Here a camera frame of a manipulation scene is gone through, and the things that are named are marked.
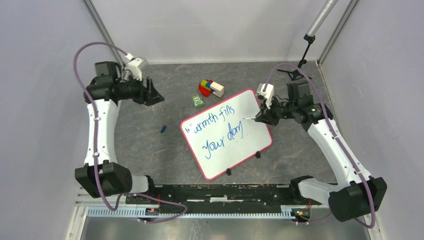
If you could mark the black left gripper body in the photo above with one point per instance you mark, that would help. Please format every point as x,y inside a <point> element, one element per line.
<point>139,95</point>

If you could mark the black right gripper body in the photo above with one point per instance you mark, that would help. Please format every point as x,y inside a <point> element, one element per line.
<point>274,114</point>

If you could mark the blue marker cap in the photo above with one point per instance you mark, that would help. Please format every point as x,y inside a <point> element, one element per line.
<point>163,129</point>

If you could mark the white board with pink rim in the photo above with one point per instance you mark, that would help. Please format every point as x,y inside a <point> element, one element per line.
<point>219,138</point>

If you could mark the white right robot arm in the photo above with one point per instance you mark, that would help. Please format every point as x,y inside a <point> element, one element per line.
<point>357,192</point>

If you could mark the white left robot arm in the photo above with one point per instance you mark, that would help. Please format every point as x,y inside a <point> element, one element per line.
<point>111,85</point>

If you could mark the green frog toy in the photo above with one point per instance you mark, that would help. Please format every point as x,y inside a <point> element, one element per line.
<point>198,101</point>

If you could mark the colourful toy block stack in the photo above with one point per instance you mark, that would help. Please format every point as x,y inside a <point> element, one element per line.
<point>209,87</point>

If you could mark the black tripod stand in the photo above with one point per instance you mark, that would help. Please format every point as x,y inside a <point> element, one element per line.
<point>310,37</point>

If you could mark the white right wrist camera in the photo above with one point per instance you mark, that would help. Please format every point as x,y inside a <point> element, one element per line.
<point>265,93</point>

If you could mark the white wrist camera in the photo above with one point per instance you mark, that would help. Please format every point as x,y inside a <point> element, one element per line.
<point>135,65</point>
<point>265,93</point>

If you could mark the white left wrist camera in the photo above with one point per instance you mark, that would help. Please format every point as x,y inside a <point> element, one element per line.
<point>135,65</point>

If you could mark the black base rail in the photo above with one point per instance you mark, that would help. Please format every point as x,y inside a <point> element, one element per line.
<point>227,199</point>

